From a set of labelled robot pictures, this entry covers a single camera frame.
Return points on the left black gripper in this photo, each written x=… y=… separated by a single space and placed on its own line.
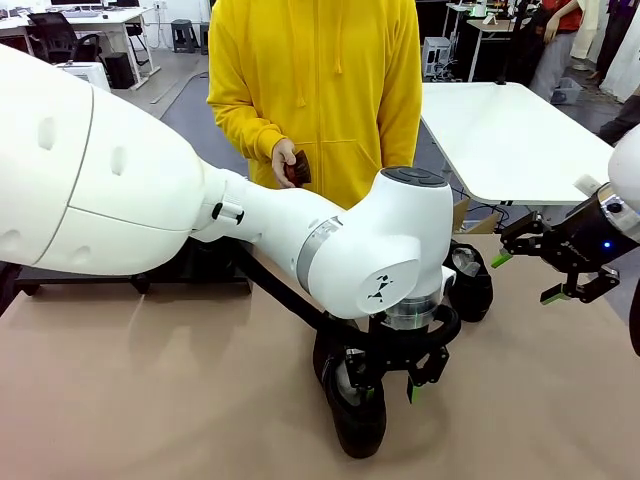
x=402 y=355

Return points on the person right forearm yellow sleeve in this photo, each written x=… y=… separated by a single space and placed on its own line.
x=240 y=125

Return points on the black office chair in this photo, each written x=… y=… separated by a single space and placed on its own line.
x=55 y=30

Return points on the white paper shoe stuffing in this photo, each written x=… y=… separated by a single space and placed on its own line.
x=462 y=260

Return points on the white computer case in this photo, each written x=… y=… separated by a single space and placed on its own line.
x=437 y=55

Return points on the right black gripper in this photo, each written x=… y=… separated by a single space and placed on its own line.
x=585 y=240

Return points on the person left forearm yellow sleeve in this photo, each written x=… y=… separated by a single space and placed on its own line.
x=402 y=130

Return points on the person torso yellow hoodie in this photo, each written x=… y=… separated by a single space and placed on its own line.
x=320 y=75

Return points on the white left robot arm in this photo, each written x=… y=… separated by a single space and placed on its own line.
x=150 y=175

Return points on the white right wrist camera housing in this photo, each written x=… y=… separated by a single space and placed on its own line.
x=587 y=184

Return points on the brown shoe brush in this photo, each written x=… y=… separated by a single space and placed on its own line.
x=300 y=172

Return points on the white office desk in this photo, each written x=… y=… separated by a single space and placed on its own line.
x=100 y=15

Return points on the wooden top desk black legs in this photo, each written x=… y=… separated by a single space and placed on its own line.
x=492 y=25

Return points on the grey plastic stool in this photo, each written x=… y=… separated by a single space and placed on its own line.
x=205 y=37
x=182 y=35

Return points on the black computer tower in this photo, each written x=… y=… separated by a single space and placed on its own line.
x=120 y=70

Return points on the person right hand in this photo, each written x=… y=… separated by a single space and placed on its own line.
x=281 y=160

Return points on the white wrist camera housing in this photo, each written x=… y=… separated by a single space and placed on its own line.
x=587 y=184
x=449 y=280

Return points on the white air purifier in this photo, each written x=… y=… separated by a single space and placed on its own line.
x=90 y=72

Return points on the brown cardboard box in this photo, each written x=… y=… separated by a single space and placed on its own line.
x=487 y=225

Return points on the white table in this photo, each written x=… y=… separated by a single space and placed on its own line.
x=500 y=140

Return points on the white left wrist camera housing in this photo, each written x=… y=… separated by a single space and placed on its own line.
x=449 y=280

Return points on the grey plastic bin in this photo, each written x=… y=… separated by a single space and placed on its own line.
x=567 y=90

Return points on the beige hanging garment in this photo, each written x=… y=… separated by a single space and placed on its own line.
x=590 y=30

